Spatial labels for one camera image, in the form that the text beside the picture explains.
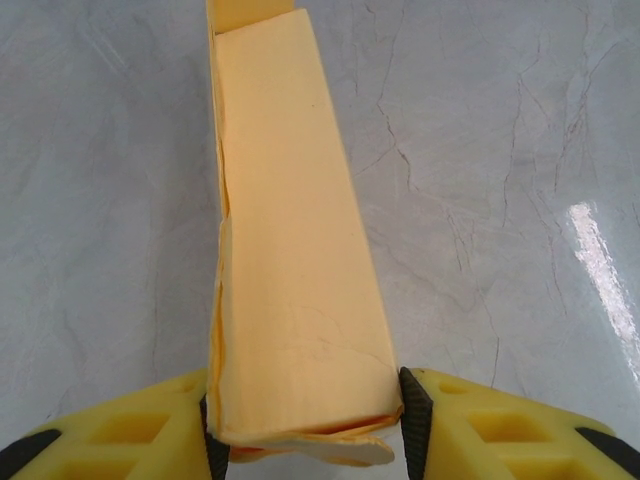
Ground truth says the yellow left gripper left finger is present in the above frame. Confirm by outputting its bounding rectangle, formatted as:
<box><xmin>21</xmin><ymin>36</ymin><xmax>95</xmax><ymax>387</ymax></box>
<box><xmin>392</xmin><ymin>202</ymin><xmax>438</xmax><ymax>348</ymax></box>
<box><xmin>0</xmin><ymin>368</ymin><xmax>232</xmax><ymax>480</ymax></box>

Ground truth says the yellow paper box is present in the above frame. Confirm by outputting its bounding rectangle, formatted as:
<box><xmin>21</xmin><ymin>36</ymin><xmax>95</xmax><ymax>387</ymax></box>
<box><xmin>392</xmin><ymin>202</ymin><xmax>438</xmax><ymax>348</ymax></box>
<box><xmin>203</xmin><ymin>0</ymin><xmax>405</xmax><ymax>469</ymax></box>

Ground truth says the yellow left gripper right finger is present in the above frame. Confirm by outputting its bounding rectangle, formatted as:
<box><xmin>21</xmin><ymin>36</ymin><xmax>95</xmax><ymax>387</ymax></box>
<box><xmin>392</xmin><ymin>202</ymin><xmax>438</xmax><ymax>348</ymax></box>
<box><xmin>398</xmin><ymin>367</ymin><xmax>640</xmax><ymax>480</ymax></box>

